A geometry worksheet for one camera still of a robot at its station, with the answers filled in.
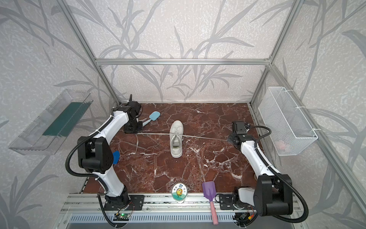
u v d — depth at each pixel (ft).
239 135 2.00
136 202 2.41
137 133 2.73
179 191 2.32
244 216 2.45
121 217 2.35
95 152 1.57
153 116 3.67
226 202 2.42
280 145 2.38
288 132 1.99
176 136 2.91
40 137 2.06
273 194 1.33
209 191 2.53
